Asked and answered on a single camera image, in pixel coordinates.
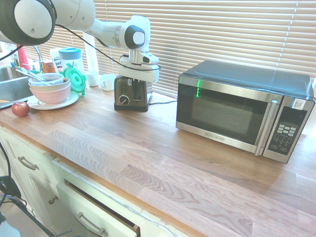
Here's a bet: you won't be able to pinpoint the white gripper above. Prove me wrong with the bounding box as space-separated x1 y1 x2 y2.
118 59 160 101

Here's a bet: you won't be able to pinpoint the bronze metal toaster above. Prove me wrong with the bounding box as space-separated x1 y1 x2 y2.
113 75 154 113

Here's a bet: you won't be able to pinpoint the white mug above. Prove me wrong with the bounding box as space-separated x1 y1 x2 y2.
99 74 117 91

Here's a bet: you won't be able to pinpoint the small white cup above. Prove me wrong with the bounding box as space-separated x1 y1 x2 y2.
86 71 100 87

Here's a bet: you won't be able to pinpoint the white paper towel roll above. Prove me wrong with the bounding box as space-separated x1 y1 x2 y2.
82 31 100 75

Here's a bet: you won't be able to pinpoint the green container lid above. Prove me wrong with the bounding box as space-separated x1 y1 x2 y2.
62 63 88 96

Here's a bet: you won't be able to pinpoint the white dinner plate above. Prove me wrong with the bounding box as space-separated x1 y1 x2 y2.
26 91 80 110

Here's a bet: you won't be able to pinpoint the clear pitcher blue lid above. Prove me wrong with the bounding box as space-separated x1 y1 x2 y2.
58 47 83 75

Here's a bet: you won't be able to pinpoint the cream bowl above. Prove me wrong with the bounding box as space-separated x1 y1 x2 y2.
28 78 71 92

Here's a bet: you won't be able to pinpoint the pink bowl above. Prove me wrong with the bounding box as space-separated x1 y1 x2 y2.
29 84 72 105

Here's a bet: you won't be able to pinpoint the clear plastic food container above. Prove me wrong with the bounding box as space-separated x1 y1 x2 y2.
27 73 64 86

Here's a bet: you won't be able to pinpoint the stainless steel black microwave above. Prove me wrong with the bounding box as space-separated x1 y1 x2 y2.
175 59 316 164

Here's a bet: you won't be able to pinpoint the orange cardboard box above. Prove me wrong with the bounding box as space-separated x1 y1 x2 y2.
42 61 55 74

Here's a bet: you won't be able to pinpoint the beige window blinds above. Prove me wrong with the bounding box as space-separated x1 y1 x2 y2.
23 0 316 98

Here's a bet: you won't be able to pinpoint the chrome sink faucet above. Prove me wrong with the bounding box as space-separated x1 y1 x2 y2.
22 45 45 72

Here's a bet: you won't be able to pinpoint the metal spoon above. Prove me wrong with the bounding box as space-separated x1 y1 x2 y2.
15 67 50 83

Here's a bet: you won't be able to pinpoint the red bottle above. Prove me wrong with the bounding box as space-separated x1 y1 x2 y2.
17 45 29 70

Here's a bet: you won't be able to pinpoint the red apple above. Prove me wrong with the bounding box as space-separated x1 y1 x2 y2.
11 101 31 118

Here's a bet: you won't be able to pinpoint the stainless steel sink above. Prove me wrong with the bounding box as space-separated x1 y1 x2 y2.
0 66 34 109

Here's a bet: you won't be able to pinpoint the black toaster power cord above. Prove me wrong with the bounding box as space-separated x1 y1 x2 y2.
147 91 178 105

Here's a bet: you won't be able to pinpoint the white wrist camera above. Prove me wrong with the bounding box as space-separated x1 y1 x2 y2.
141 54 160 66

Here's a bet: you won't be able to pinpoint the white cabinet drawer metal handle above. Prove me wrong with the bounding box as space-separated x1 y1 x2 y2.
0 127 54 183

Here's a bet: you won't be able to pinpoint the black cable bundle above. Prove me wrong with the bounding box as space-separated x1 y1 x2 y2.
0 142 72 237

